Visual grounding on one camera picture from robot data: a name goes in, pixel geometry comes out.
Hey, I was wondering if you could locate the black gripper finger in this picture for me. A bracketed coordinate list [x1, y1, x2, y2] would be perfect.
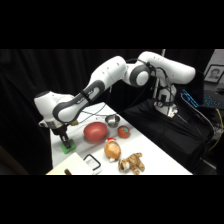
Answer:
[59, 133, 71, 149]
[67, 136, 77, 150]

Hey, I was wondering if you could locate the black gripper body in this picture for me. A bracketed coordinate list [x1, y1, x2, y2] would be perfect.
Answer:
[49, 123, 73, 138]

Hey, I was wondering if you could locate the green triangle block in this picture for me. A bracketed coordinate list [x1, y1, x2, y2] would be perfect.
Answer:
[60, 141, 77, 155]

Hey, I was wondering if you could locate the pink bowl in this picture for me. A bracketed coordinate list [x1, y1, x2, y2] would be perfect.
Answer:
[82, 121, 109, 144]

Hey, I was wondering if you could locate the small steel bowl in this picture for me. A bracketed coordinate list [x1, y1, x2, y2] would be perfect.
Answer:
[104, 114, 121, 129]

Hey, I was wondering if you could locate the pale wooden box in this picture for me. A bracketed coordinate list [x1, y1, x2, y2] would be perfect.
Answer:
[45, 152, 95, 176]

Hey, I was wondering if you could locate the small red-brown toy fruit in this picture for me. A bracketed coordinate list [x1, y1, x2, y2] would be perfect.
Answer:
[117, 125, 131, 139]

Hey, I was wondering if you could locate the striped tiger plush toy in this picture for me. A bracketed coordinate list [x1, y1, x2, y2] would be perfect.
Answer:
[118, 152, 146, 175]

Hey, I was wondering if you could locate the black covered robot stand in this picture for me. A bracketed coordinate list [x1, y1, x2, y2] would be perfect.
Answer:
[119, 97, 210, 176]

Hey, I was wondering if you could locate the cyan-lit black device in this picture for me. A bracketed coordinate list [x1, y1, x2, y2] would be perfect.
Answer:
[180, 88, 200, 109]

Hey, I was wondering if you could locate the cyan-lit keyboard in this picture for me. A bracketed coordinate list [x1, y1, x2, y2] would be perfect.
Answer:
[202, 92, 224, 110]

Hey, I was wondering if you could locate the framed portrait picture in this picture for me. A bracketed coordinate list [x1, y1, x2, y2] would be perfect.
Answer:
[203, 64, 224, 84]

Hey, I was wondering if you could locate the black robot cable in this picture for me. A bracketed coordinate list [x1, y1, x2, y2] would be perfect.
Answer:
[77, 58, 172, 123]

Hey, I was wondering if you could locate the yellow cable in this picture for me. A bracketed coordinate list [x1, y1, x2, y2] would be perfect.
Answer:
[207, 107, 224, 153]

